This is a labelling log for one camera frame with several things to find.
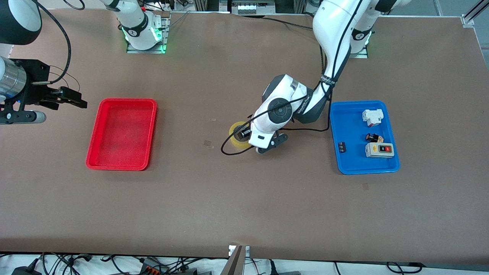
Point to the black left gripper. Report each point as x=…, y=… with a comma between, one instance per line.
x=243, y=134

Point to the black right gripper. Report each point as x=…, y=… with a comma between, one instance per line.
x=37, y=82

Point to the yellow clear tape roll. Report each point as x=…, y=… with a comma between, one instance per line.
x=233, y=141

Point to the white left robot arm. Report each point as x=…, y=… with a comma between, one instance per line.
x=336, y=23

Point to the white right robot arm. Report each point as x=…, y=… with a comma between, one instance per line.
x=137, y=23

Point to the red plastic tray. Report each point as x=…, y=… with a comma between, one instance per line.
x=122, y=133

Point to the small black terminal block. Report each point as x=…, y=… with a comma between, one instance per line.
x=342, y=147

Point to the blue plastic tray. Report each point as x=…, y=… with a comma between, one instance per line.
x=355, y=164

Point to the black red push button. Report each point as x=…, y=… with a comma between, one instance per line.
x=371, y=137

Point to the aluminium profile beam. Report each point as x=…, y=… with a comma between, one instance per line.
x=233, y=265

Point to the white circuit breaker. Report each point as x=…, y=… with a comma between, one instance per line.
x=371, y=116

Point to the orange black connector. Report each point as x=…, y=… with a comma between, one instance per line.
x=153, y=269

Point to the black power adapter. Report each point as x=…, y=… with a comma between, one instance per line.
x=25, y=271

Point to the diagonal aluminium profile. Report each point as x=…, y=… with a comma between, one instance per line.
x=473, y=9

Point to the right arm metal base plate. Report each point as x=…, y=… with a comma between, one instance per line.
x=133, y=51

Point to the small metal bracket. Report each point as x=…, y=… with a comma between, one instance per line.
x=246, y=251

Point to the metal frame rack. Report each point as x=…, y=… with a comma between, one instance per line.
x=248, y=7

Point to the grey switch box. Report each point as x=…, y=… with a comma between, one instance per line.
x=372, y=151

